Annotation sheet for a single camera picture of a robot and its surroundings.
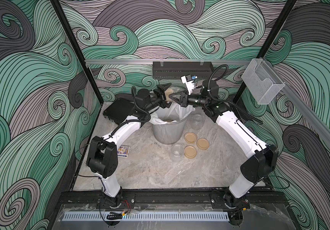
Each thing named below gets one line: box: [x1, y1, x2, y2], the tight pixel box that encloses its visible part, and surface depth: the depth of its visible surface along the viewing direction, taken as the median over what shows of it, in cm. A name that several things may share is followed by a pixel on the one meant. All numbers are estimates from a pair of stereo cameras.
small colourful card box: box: [117, 144, 130, 158], surface depth 92 cm
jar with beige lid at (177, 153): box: [170, 143, 185, 162], surface depth 93 cm
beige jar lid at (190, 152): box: [183, 145, 197, 160], surface depth 92 cm
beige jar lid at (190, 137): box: [184, 131, 198, 144], surface depth 100 cm
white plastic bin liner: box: [149, 102, 196, 125], surface depth 79 cm
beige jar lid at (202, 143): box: [196, 138, 210, 150], surface depth 96 cm
